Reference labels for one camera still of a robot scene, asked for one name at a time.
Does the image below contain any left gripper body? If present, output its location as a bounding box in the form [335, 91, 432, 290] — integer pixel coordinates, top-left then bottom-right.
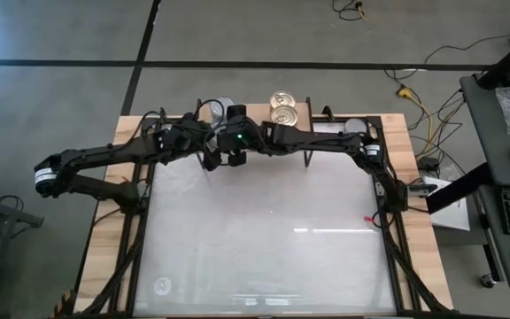
[167, 113, 223, 172]

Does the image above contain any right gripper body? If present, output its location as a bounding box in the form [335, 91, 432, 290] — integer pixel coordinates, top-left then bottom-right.
[217, 105, 274, 167]

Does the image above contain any gold lid red blue can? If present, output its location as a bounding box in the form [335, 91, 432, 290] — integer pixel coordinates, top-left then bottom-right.
[270, 105, 300, 127]
[268, 89, 298, 109]

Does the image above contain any clear round plastic disc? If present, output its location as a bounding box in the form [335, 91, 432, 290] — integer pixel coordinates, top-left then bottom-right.
[153, 277, 173, 297]

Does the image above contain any grey metal stand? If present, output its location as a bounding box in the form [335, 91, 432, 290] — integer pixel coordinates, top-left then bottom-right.
[0, 176, 45, 319]

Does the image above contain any yellow black hazard tape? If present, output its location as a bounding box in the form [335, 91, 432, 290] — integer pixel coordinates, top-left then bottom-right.
[53, 290, 77, 318]

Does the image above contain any white paper sheet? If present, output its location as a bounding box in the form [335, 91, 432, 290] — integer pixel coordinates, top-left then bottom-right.
[422, 175, 471, 232]

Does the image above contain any black diagonal beam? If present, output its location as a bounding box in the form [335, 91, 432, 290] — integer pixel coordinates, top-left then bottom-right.
[425, 162, 491, 214]

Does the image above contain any grey desk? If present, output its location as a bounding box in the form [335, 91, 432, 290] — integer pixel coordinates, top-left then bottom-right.
[460, 74, 510, 294]

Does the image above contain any black stand pole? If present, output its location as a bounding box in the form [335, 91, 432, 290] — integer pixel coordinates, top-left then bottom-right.
[477, 38, 510, 91]

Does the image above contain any wooden shelf black frame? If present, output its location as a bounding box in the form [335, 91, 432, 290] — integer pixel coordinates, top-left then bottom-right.
[194, 96, 318, 170]

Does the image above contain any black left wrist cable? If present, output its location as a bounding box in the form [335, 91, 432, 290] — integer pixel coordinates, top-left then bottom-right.
[192, 97, 227, 134]

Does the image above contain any black metal table frame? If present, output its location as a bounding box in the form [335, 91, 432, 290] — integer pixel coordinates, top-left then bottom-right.
[73, 105, 455, 319]

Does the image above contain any yellow power cable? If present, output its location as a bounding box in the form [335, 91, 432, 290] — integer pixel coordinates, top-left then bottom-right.
[396, 86, 464, 156]

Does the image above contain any black cable yellow plug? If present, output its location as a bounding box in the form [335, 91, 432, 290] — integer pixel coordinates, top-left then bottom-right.
[330, 0, 369, 22]

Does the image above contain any black clamp bracket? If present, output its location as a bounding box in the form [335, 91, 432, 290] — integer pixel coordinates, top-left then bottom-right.
[407, 182, 438, 195]

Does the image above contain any black floor cable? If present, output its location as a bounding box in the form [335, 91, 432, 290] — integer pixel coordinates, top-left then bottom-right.
[423, 33, 510, 66]

